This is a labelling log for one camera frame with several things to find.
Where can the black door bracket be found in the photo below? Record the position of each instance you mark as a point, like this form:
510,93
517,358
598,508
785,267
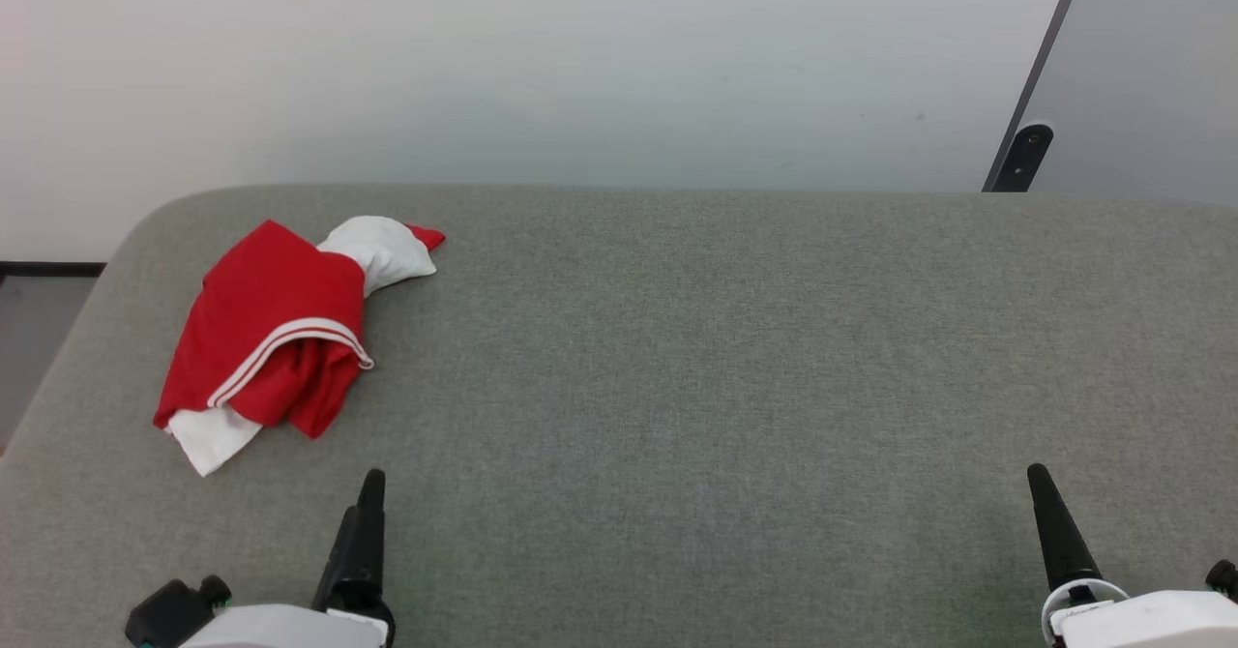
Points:
1023,157

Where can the black right wrist knob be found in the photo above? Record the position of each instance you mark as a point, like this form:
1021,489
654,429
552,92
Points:
1223,578

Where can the red and white garment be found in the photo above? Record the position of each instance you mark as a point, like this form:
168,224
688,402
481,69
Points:
261,319

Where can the black left wrist knob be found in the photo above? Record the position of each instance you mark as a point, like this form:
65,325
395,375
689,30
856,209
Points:
172,611

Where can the dark baseboard strip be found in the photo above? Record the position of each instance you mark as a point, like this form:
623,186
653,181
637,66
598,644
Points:
48,269

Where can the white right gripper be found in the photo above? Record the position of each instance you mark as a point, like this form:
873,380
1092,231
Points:
1161,624

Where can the grey door panel dark edge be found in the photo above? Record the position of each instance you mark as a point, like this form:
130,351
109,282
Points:
1151,68

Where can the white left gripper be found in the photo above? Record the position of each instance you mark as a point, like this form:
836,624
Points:
280,629

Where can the grey fabric sofa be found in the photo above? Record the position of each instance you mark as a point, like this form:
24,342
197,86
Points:
725,387

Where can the black wrist knob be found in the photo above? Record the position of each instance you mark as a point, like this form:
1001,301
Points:
1223,578
172,611

